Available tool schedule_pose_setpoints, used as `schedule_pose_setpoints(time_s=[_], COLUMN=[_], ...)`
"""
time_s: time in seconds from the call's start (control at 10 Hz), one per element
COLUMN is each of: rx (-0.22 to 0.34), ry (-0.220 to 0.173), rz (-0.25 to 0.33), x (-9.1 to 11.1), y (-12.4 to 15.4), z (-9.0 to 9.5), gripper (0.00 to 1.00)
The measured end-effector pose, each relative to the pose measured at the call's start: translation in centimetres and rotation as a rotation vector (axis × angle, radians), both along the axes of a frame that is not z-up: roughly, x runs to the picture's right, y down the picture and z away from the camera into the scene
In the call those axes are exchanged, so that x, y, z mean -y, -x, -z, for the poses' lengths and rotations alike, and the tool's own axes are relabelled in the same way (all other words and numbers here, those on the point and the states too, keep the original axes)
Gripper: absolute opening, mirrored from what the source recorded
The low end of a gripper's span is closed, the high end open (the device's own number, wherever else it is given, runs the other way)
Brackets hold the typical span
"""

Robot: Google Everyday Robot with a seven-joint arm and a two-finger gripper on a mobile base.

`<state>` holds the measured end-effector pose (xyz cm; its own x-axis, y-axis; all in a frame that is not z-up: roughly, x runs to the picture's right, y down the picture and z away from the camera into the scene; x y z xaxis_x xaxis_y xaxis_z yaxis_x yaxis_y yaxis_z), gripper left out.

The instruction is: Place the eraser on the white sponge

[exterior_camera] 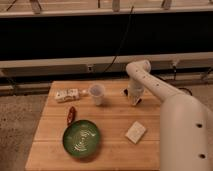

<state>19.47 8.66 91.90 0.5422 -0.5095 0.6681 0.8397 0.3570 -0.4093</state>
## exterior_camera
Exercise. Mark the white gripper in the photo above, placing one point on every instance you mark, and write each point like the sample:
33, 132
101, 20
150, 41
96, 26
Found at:
135, 92

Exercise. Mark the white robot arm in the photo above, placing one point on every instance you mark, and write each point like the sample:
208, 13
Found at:
184, 120

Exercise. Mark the white sponge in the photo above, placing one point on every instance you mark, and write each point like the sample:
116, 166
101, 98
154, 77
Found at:
135, 132

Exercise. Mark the clear plastic cup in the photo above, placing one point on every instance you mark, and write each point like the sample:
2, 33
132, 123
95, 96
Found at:
96, 91

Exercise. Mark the white wrapped packet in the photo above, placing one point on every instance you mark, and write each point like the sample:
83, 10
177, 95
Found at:
67, 95

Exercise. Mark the green bowl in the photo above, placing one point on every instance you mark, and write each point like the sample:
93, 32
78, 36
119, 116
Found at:
81, 139

